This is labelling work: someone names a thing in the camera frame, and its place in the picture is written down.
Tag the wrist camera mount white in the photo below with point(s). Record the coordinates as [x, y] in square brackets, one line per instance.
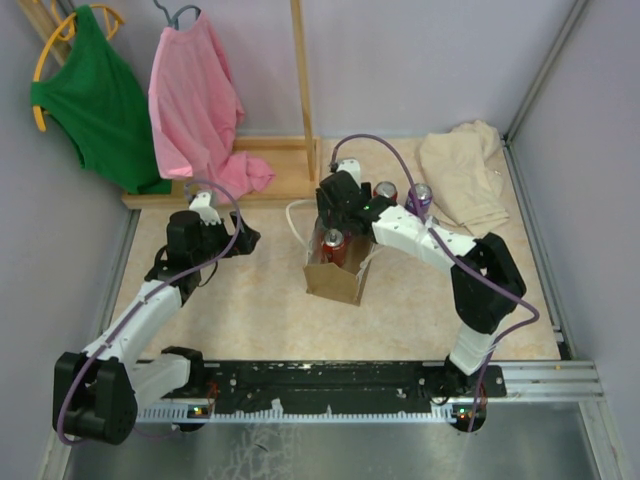
[204, 204]
[349, 165]

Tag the brown canvas tote bag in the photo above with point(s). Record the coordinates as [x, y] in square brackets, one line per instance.
[326, 280]

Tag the grey hanger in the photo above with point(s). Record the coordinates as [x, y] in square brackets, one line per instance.
[173, 19]

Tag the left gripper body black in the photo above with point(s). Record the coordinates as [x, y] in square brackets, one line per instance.
[215, 237]

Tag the pink shirt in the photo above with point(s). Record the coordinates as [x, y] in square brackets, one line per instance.
[195, 110]

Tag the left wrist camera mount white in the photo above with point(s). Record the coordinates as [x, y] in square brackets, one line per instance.
[204, 204]

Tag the wooden clothes rack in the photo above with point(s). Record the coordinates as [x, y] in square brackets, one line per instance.
[294, 159]

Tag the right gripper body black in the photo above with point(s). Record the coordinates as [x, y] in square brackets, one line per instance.
[337, 219]

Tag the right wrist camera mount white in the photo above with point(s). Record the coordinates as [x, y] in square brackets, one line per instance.
[349, 165]

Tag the green tank top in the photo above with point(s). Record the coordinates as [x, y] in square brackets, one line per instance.
[97, 101]

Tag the yellow hanger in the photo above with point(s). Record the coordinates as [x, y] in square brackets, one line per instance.
[64, 32]

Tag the aluminium frame rail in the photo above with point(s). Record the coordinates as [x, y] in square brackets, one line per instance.
[570, 25]

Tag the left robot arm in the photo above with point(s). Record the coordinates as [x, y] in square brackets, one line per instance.
[99, 391]

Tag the beige cloth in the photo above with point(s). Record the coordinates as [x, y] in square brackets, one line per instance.
[464, 188]

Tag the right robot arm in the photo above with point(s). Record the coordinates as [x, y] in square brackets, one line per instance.
[486, 282]

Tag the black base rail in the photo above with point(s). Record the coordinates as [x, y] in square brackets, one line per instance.
[351, 387]

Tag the red can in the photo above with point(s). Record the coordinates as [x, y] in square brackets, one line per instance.
[386, 189]
[334, 247]

